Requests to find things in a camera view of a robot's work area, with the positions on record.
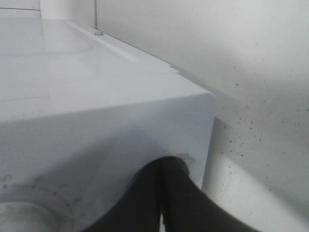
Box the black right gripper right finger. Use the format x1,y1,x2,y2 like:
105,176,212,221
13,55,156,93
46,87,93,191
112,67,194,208
162,157,257,232

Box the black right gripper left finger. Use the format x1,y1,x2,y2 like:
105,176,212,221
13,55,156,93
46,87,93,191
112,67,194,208
87,159,161,232

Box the white microwave oven body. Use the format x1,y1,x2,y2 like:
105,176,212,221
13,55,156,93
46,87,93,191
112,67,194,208
0,18,215,232

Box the upper white power knob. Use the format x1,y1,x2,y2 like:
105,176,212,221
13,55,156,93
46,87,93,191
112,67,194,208
0,193,73,232

